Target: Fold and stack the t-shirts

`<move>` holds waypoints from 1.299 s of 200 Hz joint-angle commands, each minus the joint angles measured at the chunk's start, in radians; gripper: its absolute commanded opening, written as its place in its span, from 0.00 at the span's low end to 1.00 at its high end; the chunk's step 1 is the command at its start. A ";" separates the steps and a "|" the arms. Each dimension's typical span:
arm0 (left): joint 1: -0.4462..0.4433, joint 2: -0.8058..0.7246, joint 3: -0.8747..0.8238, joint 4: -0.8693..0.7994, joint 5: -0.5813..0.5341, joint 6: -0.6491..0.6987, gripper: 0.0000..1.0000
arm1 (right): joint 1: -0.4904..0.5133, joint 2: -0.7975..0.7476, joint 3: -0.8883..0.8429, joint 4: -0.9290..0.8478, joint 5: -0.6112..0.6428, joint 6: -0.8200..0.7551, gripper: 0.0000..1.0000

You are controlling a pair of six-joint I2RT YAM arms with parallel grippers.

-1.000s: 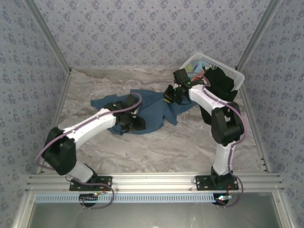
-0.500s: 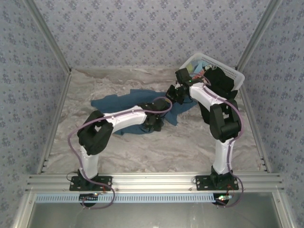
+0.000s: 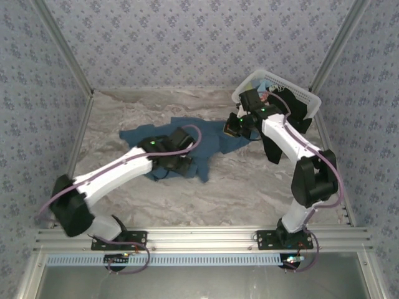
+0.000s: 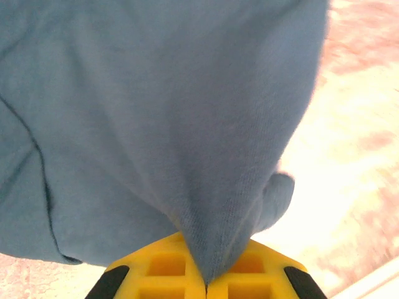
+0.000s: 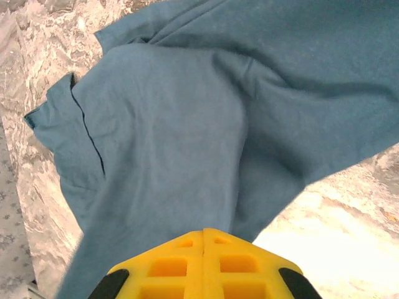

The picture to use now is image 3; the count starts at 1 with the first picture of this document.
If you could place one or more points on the aluminium corner post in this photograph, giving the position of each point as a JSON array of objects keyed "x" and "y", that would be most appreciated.
[
  {"x": 339, "y": 43},
  {"x": 62, "y": 46}
]

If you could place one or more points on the white plastic basket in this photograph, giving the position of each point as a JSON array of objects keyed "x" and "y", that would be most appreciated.
[{"x": 307, "y": 96}]

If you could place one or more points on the aluminium cross rail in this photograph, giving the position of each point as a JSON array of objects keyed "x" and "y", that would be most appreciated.
[{"x": 199, "y": 238}]

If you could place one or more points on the blue t-shirt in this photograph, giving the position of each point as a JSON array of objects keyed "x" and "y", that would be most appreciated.
[{"x": 215, "y": 137}]

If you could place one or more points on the black t-shirt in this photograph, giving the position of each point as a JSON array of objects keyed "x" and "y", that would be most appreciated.
[{"x": 274, "y": 149}]

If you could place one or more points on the small black circuit board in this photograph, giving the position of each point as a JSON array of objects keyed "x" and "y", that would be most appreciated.
[
  {"x": 293, "y": 259},
  {"x": 117, "y": 258}
]

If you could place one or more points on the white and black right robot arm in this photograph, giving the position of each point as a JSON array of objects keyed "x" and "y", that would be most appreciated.
[{"x": 286, "y": 140}]

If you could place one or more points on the floral print garment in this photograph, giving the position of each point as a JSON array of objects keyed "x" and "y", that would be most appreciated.
[{"x": 265, "y": 96}]

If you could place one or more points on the grey sheet metal panel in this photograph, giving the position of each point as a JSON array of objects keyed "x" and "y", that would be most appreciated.
[{"x": 199, "y": 283}]

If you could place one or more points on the light blue garment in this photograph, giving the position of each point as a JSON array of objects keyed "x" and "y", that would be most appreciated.
[{"x": 263, "y": 84}]

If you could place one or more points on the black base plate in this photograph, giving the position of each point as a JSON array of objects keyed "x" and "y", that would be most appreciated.
[
  {"x": 266, "y": 240},
  {"x": 137, "y": 241}
]

